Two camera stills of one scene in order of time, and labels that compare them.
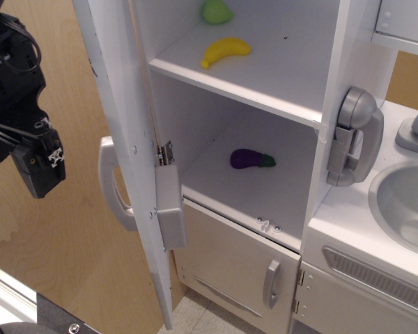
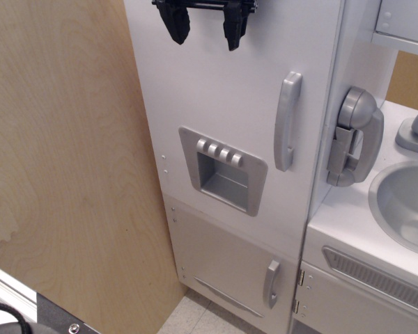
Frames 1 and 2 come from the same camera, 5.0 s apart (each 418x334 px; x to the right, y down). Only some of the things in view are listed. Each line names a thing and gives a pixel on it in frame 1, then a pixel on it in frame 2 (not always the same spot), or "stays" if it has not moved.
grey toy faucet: (416, 133) stays
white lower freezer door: (244, 275) stays
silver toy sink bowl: (400, 202) stays
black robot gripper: (14, 117) to (236, 12)
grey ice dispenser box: (173, 221) to (230, 176)
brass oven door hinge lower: (296, 305) stays
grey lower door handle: (270, 285) stays
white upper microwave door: (408, 19) stays
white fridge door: (110, 37) to (242, 135)
